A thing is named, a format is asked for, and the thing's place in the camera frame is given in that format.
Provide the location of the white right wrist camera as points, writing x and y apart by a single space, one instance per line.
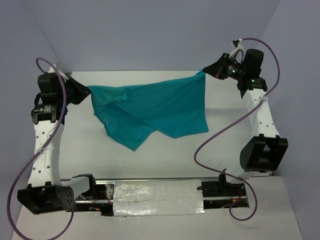
238 47

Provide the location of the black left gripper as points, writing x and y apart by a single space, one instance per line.
83 91

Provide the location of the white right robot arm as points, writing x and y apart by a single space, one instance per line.
266 149

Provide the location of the white foam cover block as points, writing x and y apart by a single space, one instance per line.
157 198

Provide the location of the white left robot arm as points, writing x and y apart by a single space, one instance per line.
45 192

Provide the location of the white front cover board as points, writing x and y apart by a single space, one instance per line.
273 220

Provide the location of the silver mounting rail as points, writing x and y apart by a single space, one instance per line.
113 182

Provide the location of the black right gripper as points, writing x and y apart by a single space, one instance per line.
217 69

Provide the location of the teal t shirt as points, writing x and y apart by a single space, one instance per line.
130 114

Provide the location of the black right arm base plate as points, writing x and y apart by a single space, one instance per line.
216 189

